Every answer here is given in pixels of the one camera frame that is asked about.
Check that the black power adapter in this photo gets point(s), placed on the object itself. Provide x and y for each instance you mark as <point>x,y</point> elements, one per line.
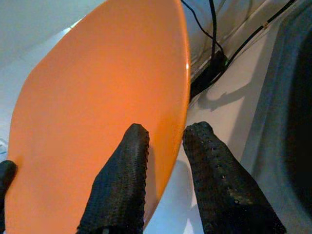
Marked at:
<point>207,75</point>

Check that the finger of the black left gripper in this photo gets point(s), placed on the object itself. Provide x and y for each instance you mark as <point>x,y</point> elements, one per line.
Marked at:
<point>6,173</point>

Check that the orange plastic plate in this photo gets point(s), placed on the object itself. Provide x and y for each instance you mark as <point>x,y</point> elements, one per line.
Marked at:
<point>97,85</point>

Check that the stainless steel sink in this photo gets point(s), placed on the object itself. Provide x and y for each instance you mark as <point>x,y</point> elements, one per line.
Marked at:
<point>292,122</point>

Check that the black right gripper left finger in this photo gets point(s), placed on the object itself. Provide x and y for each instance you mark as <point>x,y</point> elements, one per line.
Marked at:
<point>122,190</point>

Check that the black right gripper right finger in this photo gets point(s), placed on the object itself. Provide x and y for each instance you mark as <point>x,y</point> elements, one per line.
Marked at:
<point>219,190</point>

